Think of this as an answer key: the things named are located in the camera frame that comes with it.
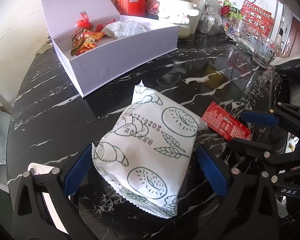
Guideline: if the red snack packet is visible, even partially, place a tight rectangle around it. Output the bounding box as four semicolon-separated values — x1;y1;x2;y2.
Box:
202;101;251;141

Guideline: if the white bread-print snack pack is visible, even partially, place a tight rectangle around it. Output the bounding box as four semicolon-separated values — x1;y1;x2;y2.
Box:
101;21;147;40

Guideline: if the red cartoon candy packet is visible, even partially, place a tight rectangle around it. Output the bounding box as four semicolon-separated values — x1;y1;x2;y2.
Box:
75;31;104;56

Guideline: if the red gold candy packet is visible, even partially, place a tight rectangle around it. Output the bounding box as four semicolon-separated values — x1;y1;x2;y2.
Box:
95;19;115;33

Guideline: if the brown green crinkled snack bag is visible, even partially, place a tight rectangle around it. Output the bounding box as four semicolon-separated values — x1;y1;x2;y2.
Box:
70;27;90;56

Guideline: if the red plastic keychain toy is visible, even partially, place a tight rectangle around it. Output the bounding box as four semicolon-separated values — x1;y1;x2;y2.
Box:
75;11;93;30

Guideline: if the white smartphone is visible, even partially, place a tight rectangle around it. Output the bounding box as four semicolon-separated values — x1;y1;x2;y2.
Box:
27;163;68;235

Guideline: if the clear drinking glass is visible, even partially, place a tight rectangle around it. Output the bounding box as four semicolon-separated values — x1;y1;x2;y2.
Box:
252;33;279;69

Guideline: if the red Northeast printed bag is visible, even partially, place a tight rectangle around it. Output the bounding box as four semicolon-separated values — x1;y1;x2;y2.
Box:
241;0;275;37

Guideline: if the clear plastic bag of items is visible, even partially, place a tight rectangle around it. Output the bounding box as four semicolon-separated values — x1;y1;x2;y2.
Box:
197;0;224;36

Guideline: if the white cartoon water bottle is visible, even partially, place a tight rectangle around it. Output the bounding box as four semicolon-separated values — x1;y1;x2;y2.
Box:
158;0;199;39

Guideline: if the white open gift box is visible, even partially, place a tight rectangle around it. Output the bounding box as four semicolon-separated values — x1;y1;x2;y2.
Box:
42;0;178;97

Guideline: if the red cylindrical tin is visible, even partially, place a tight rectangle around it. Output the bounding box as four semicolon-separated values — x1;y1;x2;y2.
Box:
117;0;146;17

